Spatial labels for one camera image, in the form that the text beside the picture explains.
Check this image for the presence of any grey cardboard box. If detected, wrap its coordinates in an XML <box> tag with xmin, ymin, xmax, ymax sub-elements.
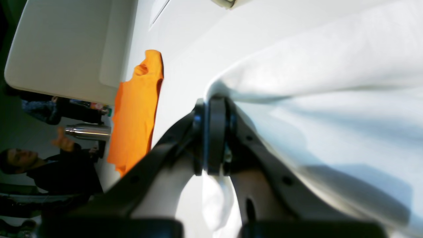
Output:
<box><xmin>4</xmin><ymin>0</ymin><xmax>138</xmax><ymax>104</ymax></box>

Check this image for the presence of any person in dark clothes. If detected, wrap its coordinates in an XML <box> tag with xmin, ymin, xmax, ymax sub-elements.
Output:
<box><xmin>0</xmin><ymin>128</ymin><xmax>104</xmax><ymax>196</ymax></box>

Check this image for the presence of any white printed t-shirt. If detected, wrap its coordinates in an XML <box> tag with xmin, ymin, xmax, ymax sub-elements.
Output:
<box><xmin>205</xmin><ymin>0</ymin><xmax>423</xmax><ymax>238</ymax></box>

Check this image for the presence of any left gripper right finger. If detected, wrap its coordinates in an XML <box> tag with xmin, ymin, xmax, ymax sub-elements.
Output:
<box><xmin>205</xmin><ymin>96</ymin><xmax>387</xmax><ymax>238</ymax></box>

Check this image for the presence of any orange gripper handle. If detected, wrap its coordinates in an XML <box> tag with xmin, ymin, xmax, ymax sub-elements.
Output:
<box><xmin>107</xmin><ymin>50</ymin><xmax>164</xmax><ymax>177</ymax></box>

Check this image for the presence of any steel water bottle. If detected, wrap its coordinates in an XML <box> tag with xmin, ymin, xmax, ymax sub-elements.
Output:
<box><xmin>64</xmin><ymin>123</ymin><xmax>112</xmax><ymax>141</ymax></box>

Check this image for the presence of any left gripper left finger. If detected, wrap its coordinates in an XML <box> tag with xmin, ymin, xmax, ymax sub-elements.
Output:
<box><xmin>36</xmin><ymin>98</ymin><xmax>208</xmax><ymax>238</ymax></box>

